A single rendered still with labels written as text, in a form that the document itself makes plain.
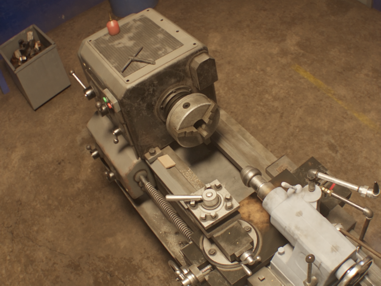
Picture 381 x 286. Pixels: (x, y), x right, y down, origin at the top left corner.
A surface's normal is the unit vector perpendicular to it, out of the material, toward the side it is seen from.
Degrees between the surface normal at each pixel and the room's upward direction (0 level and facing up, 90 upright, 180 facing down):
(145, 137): 90
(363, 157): 0
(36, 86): 90
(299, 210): 0
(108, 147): 32
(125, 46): 0
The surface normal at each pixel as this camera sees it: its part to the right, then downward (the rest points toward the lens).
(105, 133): -0.57, -0.29
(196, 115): 0.55, 0.55
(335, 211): -0.16, -0.66
